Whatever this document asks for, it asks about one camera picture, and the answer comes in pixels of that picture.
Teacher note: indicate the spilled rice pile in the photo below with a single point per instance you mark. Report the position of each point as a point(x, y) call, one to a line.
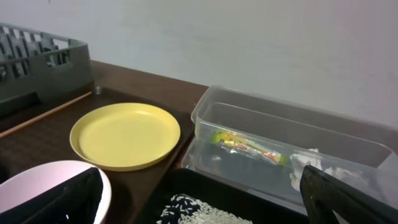
point(183, 209)

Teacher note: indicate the green snack wrapper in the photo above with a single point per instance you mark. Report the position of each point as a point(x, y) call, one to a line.
point(236, 143)

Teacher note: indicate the white tissue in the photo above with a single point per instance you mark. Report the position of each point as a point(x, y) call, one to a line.
point(343, 170)

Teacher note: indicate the clear plastic bin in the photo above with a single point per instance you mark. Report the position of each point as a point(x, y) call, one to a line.
point(286, 128)

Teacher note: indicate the white bowl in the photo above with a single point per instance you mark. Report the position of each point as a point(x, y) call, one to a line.
point(39, 179)

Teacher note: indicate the grey plastic dish rack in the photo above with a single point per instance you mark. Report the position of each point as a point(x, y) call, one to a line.
point(38, 67)

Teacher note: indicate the dark brown serving tray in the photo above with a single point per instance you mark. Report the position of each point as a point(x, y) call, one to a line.
point(47, 140)

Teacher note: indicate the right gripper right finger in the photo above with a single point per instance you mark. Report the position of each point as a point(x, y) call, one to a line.
point(324, 197)

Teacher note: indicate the yellow round plate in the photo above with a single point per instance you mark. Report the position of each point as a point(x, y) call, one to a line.
point(125, 136)

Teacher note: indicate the wooden chopstick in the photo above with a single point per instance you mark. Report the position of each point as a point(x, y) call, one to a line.
point(43, 115)

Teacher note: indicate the black waste tray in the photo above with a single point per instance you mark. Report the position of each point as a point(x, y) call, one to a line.
point(217, 194)

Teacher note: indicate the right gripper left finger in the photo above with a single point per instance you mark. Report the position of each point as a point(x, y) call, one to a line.
point(75, 200)

